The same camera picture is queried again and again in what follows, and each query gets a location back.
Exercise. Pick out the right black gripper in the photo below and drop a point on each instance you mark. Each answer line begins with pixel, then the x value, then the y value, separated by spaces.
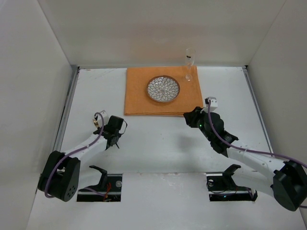
pixel 194 117

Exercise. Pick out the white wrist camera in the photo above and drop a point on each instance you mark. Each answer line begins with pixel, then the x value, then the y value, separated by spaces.
pixel 101 116
pixel 210 103

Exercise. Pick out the orange cloth napkin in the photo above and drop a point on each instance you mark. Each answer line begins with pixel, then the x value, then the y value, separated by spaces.
pixel 138 102

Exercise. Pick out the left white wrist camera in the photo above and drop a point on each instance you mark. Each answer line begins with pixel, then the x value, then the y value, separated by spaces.
pixel 101 116

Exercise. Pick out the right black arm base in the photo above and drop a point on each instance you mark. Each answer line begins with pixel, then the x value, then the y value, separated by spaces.
pixel 221 187

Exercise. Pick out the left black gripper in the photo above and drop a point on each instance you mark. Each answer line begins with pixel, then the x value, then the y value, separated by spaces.
pixel 112 138

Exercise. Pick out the gold fork dark handle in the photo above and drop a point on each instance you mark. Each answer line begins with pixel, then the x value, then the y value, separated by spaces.
pixel 96 124

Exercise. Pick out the clear wine glass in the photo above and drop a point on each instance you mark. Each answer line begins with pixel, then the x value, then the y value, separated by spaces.
pixel 189 60

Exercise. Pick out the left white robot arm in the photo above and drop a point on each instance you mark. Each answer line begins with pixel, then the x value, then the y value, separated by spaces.
pixel 62 176

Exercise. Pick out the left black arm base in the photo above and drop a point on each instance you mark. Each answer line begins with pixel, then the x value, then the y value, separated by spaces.
pixel 97 185

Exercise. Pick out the floral patterned ceramic plate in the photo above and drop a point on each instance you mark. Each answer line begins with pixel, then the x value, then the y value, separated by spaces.
pixel 163 89

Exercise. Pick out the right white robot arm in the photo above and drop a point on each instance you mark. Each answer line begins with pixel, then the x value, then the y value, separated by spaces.
pixel 281 177

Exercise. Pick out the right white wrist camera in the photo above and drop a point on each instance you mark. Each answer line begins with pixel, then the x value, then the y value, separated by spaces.
pixel 210 103

